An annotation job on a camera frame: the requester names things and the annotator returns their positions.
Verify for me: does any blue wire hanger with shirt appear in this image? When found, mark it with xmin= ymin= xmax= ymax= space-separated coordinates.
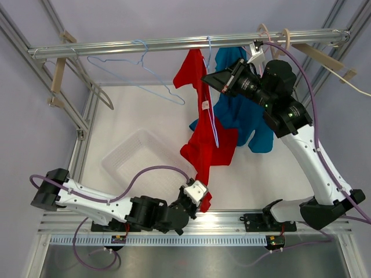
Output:
xmin=203 ymin=36 xmax=220 ymax=148

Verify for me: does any wooden hanger far right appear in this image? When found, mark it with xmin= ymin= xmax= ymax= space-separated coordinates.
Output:
xmin=292 ymin=43 xmax=370 ymax=97

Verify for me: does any pink wire hanger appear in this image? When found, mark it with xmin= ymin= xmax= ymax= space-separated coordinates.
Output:
xmin=242 ymin=31 xmax=272 ymax=57

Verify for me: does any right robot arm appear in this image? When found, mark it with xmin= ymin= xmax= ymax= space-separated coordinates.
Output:
xmin=201 ymin=58 xmax=366 ymax=230

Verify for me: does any blue t shirt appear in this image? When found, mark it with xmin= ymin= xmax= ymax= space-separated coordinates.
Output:
xmin=190 ymin=47 xmax=275 ymax=154

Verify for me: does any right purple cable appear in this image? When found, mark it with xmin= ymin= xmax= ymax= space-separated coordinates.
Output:
xmin=262 ymin=42 xmax=371 ymax=225

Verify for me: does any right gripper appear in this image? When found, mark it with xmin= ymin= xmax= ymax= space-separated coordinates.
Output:
xmin=202 ymin=57 xmax=275 ymax=109

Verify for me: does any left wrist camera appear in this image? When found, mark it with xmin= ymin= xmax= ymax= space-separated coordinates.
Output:
xmin=184 ymin=180 xmax=208 ymax=207

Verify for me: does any red t shirt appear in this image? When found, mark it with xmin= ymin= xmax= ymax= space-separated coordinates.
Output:
xmin=173 ymin=48 xmax=239 ymax=214

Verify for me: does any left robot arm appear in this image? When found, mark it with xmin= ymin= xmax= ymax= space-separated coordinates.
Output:
xmin=30 ymin=168 xmax=208 ymax=235

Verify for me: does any wooden hanger left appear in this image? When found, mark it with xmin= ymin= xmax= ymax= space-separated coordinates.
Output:
xmin=47 ymin=30 xmax=114 ymax=111

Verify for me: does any metal hanging rail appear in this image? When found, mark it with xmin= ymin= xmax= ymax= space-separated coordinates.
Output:
xmin=27 ymin=29 xmax=351 ymax=60

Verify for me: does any aluminium front rail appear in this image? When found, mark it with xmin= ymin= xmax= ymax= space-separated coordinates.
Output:
xmin=37 ymin=210 xmax=352 ymax=235

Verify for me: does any empty blue wire hanger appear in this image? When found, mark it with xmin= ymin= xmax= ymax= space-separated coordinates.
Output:
xmin=86 ymin=39 xmax=186 ymax=105

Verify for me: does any wooden hanger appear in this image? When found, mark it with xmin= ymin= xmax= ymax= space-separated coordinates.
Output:
xmin=47 ymin=30 xmax=114 ymax=111
xmin=292 ymin=43 xmax=370 ymax=97
xmin=257 ymin=23 xmax=290 ymax=60

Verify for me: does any white plastic basket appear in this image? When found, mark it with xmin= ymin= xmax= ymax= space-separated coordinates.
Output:
xmin=101 ymin=129 xmax=196 ymax=203

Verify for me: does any white slotted cable duct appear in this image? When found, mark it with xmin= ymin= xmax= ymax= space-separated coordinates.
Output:
xmin=49 ymin=233 xmax=267 ymax=247

